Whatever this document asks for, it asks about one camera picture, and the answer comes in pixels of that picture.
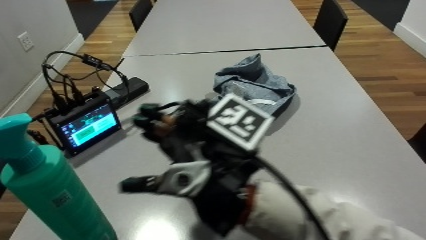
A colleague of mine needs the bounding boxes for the white marker cube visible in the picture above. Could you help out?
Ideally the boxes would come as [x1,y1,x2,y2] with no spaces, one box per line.
[206,93,276,152]

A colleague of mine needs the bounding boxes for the black chair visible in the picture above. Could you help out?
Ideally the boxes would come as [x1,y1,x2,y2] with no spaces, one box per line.
[312,0,351,52]
[128,0,155,33]

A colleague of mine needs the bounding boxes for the black inline cable adapter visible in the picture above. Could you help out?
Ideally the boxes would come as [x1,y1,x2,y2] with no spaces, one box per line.
[82,53,114,72]

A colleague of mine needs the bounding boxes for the black looped cables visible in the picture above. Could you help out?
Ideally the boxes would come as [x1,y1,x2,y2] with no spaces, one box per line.
[39,50,134,109]

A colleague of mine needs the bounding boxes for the grey denim cloth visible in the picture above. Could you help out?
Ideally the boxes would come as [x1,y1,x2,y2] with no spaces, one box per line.
[212,53,299,118]

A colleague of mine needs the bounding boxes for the black glove cable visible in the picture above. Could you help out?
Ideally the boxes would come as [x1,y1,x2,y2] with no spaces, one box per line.
[254,155,333,240]

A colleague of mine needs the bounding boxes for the small black touchscreen device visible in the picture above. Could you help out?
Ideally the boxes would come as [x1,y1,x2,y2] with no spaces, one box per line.
[47,95,124,158]

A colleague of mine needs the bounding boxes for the white wall outlet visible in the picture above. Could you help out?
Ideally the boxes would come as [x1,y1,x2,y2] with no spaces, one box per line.
[17,31,37,52]

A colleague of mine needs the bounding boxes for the black rectangular power bank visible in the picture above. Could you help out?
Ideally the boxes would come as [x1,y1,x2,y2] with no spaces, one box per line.
[103,76,152,110]

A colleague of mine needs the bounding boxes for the teal pump bottle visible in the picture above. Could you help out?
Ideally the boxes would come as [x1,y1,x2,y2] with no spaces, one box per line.
[0,113,120,240]

